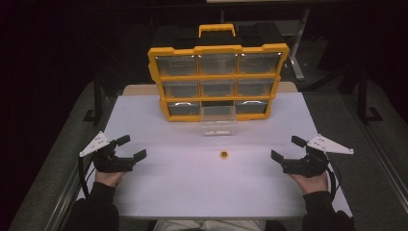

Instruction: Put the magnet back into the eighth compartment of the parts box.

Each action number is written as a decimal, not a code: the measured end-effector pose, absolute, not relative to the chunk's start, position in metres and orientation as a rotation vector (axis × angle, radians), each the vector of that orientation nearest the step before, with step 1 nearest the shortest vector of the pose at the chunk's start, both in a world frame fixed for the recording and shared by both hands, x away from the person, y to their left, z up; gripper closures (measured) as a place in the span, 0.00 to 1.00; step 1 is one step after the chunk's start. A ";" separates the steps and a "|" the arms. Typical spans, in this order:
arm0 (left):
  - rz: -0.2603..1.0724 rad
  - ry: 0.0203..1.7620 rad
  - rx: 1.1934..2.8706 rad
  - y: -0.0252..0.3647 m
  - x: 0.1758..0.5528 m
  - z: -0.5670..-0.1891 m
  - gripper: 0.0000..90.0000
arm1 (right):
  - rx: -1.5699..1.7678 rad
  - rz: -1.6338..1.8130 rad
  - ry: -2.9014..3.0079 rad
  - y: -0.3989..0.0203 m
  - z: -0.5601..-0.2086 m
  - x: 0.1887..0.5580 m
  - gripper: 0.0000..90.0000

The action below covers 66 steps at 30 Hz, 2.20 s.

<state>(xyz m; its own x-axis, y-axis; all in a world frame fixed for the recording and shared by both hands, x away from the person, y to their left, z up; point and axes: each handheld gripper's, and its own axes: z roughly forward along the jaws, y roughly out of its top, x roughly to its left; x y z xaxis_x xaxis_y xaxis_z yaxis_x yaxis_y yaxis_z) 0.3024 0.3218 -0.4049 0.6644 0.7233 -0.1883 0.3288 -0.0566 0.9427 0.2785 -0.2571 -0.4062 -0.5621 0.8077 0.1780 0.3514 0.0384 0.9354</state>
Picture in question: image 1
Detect person's lap light trousers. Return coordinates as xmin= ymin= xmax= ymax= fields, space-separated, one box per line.
xmin=153 ymin=219 xmax=268 ymax=231

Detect yellow black drawer organizer cabinet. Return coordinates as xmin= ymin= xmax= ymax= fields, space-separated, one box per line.
xmin=147 ymin=23 xmax=291 ymax=123

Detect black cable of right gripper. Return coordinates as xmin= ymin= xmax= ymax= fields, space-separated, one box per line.
xmin=326 ymin=159 xmax=339 ymax=202

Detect clear plastic drawer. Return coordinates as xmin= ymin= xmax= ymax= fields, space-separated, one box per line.
xmin=200 ymin=105 xmax=238 ymax=138

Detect group of closed clear drawers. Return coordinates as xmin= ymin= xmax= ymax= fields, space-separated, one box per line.
xmin=155 ymin=52 xmax=283 ymax=116

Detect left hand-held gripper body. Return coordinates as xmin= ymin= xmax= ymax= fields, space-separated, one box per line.
xmin=79 ymin=130 xmax=136 ymax=173

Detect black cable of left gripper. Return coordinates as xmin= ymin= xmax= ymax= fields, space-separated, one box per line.
xmin=78 ymin=156 xmax=96 ymax=199

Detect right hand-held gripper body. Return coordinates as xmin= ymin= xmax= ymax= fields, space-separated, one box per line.
xmin=280 ymin=134 xmax=355 ymax=178

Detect grey metal stand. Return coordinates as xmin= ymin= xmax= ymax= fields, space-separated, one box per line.
xmin=288 ymin=8 xmax=312 ymax=82

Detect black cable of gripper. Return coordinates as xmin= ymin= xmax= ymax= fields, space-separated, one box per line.
xmin=326 ymin=159 xmax=339 ymax=202
xmin=78 ymin=156 xmax=96 ymax=199

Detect person's right hand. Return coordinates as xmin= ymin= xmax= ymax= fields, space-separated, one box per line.
xmin=290 ymin=172 xmax=330 ymax=195

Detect person's left hand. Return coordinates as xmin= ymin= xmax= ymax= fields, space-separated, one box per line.
xmin=94 ymin=170 xmax=127 ymax=188

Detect black metal stand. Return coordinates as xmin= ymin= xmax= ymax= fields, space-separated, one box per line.
xmin=83 ymin=68 xmax=108 ymax=124
xmin=356 ymin=68 xmax=384 ymax=125

